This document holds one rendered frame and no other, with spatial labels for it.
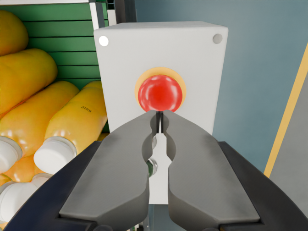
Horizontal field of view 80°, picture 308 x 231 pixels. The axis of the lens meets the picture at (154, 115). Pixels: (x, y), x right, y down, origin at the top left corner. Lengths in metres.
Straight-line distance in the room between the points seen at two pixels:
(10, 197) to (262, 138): 1.66
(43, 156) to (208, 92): 0.19
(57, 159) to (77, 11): 0.24
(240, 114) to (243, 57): 0.42
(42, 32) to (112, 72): 0.26
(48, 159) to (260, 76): 1.37
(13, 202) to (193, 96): 0.20
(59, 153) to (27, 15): 0.26
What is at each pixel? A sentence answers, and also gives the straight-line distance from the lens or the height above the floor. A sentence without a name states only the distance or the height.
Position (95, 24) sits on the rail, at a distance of 0.28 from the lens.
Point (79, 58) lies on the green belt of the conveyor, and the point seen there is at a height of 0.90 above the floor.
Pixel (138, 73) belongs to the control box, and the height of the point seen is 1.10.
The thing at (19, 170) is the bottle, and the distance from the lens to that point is 0.34.
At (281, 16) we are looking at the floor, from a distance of 1.42.
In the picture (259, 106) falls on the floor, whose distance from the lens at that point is 1.56.
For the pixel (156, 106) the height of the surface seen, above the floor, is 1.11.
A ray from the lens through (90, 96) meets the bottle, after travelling 0.31.
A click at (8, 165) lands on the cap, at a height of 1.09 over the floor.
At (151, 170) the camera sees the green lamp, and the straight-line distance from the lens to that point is 0.20.
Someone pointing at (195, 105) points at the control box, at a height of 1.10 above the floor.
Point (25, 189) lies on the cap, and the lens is 0.25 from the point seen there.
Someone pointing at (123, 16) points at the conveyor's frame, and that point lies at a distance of 0.36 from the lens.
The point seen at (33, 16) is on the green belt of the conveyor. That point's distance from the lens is 0.41.
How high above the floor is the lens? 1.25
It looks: 61 degrees down
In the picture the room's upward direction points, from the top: 175 degrees counter-clockwise
